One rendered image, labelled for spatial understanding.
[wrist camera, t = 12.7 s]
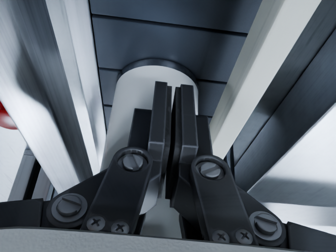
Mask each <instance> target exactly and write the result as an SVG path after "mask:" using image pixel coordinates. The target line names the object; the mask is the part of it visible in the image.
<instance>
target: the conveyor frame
mask: <svg viewBox="0 0 336 252"><path fill-rule="evenodd" d="M63 3H64V7H65V12H66V16H67V21H68V26H69V30H70V35H71V39H72V44H73V49H74V53H75V58H76V63H77V67H78V72H79V76H80V81H81V86H82V90H83V95H84V99H85V104H86V109H87V113H88V118H89V122H90V127H91V132H92V136H93V141H94V146H95V150H96V155H97V159H98V164H99V169H100V168H101V163H102V158H103V153H104V148H105V142H106V137H107V127H106V119H105V112H104V104H103V97H102V89H101V81H100V74H99V66H98V59H97V51H96V43H95V36H94V28H93V21H92V16H93V13H92V12H91V5H90V0H63Z"/></svg>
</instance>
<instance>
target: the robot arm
mask: <svg viewBox="0 0 336 252"><path fill-rule="evenodd" d="M165 175H166V183H165V199H168V200H170V208H174V209H175V210H176V211H177V212H178V213H179V225H180V231H181V237H182V238H174V237H162V236H150V235H141V234H142V230H143V226H144V223H145V219H146V213H147V211H149V210H150V209H152V208H153V207H154V206H156V204H157V199H161V198H162V192H163V187H164V181H165ZM0 252H336V235H334V234H331V233H327V232H324V231H321V230H317V229H314V228H310V227H307V226H304V225H300V224H297V223H293V222H290V221H288V222H287V223H283V222H282V221H281V220H280V219H279V218H278V217H277V216H276V215H275V214H274V213H273V212H271V211H270V210H269V209H267V208H266V207H265V206H263V205H262V204H261V203H260V202H258V201H257V200H256V199H254V198H253V197H252V196H251V195H249V194H248V193H247V192H245V191H244V190H243V189H241V188H240V187H239V186H238V185H236V183H235V180H234V177H233V175H232V172H231V169H230V167H229V165H228V164H227V163H226V162H225V161H224V160H223V159H222V158H220V157H218V156H215V155H213V148H212V140H211V133H210V125H209V118H208V116H203V115H196V109H195V96H194V86H193V85H187V84H181V85H180V87H175V92H174V98H173V105H172V86H168V83H167V82H162V81H155V86H154V95H153V104H152V110H150V109H141V108H134V112H133V118H132V123H131V128H130V134H129V139H128V144H127V147H124V148H121V149H120V150H118V151H117V152H116V153H115V154H114V156H113V158H112V160H111V162H110V164H109V167H108V168H107V169H105V170H103V171H101V172H99V173H97V174H95V175H93V176H92V177H90V178H88V179H86V180H84V181H82V182H80V183H79V184H77V185H75V186H73V187H71V188H69V189H67V190H65V191H64V192H62V193H60V194H58V195H57V196H55V197H54V198H53V199H52V200H48V201H44V199H43V198H36V199H25V200H15V201H5V202H0Z"/></svg>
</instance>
